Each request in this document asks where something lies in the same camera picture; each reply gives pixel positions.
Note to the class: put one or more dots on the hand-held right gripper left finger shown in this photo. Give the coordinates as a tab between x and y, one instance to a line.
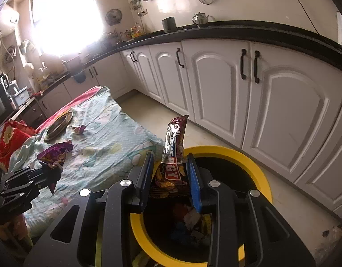
147	186

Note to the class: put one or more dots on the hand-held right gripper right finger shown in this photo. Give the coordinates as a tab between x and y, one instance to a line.
194	186

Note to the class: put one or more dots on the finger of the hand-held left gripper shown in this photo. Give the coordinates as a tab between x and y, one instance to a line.
23	176
21	192

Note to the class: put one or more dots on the purple snack wrapper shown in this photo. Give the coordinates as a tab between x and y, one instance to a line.
53	153

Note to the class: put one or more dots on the brown snack wrapper red label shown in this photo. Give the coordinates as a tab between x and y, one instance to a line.
173	141

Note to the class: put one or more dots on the yellow round bin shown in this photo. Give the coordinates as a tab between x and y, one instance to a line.
243	158

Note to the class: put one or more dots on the white paper scrap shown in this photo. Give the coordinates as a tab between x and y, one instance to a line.
191	217

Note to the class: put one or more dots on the red floral pillow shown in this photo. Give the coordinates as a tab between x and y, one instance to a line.
12	141

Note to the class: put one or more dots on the light blue printed blanket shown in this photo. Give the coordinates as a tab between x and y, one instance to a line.
104	144

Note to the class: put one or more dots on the round brass plate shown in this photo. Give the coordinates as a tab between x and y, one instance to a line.
58	126

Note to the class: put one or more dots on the black microwave oven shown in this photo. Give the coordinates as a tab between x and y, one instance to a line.
1	107

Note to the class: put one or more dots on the small purple candy wrapper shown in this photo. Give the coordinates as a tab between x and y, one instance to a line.
79	130

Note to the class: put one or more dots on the white storage box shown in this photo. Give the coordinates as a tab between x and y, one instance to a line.
20	96

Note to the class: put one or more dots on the pink bed sheet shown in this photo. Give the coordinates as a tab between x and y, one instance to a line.
79	100

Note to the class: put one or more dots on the black electric kettle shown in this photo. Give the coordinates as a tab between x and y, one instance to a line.
2	81

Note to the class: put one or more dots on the dark blue hanging bucket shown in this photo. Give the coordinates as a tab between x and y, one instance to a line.
79	78

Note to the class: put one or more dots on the steel cooking pot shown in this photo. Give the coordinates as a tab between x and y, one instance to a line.
73	64

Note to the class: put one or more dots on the white kitchen cabinets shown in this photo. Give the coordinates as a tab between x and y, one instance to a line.
293	111

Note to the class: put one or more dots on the clear crumpled plastic sheet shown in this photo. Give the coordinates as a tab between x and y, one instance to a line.
330	239

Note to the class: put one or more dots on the group of condiment bottles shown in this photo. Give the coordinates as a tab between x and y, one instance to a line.
134	32

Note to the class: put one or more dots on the white water heater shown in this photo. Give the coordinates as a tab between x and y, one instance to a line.
5	21

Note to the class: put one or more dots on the dark metal pot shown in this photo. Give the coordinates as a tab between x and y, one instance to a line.
168	25

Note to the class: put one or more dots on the bright window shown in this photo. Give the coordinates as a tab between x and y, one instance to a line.
65	16

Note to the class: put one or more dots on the black kitchen countertop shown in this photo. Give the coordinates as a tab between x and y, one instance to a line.
257	32

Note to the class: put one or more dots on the steel kettle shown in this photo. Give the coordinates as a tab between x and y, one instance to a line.
200	19

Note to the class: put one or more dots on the hanging utensil rack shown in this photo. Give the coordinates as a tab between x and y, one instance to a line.
138	4

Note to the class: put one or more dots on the small wall fan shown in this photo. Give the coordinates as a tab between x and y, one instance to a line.
114	17

